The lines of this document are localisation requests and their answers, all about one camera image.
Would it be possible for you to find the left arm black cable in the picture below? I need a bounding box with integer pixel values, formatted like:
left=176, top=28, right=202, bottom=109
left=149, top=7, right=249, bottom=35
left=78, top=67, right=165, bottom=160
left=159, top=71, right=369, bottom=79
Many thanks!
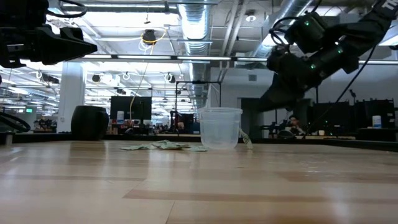
left=46, top=0, right=88, bottom=19

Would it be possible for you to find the black aluminium table frame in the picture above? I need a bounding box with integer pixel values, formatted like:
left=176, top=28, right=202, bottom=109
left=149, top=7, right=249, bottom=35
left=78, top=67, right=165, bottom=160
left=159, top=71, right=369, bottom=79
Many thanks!
left=0, top=132, right=398, bottom=153

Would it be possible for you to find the white building pillar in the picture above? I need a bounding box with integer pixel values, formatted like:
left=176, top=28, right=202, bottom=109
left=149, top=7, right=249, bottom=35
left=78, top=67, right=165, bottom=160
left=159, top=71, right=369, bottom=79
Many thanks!
left=57, top=61, right=87, bottom=134

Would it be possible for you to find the black mug with yellow inside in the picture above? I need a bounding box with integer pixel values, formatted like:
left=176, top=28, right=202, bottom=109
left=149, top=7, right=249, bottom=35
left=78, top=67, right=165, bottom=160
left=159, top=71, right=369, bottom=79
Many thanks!
left=70, top=105, right=109, bottom=141

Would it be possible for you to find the thick black cable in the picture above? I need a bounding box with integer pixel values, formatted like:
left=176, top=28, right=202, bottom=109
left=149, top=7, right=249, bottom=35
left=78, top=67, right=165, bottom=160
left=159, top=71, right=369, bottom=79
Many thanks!
left=0, top=111, right=32, bottom=133

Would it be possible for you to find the black monitor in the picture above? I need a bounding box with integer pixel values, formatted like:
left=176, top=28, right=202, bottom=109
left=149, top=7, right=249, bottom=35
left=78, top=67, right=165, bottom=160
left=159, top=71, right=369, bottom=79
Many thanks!
left=354, top=98, right=396, bottom=128
left=312, top=101, right=355, bottom=128
left=110, top=95, right=153, bottom=121

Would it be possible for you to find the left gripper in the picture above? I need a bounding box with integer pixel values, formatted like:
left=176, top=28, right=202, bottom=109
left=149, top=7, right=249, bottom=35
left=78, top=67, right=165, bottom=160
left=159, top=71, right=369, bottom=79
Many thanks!
left=0, top=24, right=98, bottom=68

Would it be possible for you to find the clear plastic cup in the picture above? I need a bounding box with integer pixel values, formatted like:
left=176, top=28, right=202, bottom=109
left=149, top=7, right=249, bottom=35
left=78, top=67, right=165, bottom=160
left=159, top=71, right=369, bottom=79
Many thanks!
left=198, top=107, right=243, bottom=150

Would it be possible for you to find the person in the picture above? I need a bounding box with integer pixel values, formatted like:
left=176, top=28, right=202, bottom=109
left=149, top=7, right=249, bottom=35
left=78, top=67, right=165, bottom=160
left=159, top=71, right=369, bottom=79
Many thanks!
left=284, top=114, right=308, bottom=137

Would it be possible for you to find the long black power cable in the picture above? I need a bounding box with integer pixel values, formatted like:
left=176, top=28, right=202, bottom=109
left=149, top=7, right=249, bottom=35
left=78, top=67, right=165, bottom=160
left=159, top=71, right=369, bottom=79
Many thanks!
left=303, top=43, right=379, bottom=138

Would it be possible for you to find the black metal frame stand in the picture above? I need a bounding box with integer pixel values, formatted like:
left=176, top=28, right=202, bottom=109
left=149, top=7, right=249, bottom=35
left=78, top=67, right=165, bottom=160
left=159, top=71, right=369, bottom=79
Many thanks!
left=174, top=80, right=223, bottom=138

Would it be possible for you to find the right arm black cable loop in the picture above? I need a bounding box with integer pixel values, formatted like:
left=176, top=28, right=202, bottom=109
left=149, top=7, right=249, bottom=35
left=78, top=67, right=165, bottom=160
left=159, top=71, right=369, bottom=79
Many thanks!
left=269, top=15, right=301, bottom=47

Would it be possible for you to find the long ceiling light bar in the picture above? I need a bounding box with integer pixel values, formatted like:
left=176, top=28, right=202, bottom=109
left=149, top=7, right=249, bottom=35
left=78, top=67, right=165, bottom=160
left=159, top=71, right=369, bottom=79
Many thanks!
left=81, top=54, right=269, bottom=64

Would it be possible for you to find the silver ventilation duct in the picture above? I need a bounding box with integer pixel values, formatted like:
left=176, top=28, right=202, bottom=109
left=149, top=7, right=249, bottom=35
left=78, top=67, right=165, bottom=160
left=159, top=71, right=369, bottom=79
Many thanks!
left=248, top=0, right=315, bottom=60
left=177, top=0, right=215, bottom=110

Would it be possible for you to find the hanging yellow cable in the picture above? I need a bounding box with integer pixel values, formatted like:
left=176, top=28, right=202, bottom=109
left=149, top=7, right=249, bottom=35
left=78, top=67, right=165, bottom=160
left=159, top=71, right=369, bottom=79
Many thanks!
left=129, top=27, right=168, bottom=125

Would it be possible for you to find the black dome device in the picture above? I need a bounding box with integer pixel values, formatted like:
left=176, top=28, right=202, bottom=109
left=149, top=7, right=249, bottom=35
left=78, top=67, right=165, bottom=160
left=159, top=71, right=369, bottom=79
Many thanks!
left=142, top=29, right=158, bottom=47

